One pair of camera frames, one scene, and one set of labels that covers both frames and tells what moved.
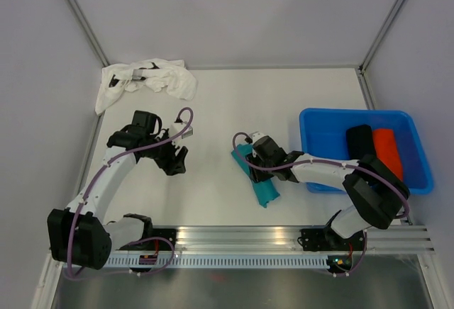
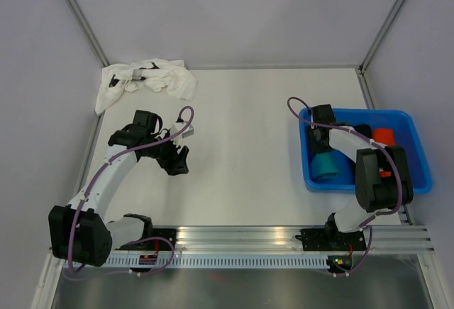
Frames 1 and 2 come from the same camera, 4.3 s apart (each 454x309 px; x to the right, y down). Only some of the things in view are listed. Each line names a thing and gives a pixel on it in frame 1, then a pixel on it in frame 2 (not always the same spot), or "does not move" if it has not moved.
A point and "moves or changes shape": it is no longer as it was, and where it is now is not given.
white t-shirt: (169, 76) does not move
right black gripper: (257, 176) to (316, 148)
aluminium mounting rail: (413, 239) does not move
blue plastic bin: (324, 133) does not move
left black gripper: (168, 164) does not move
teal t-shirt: (267, 190) moves or changes shape
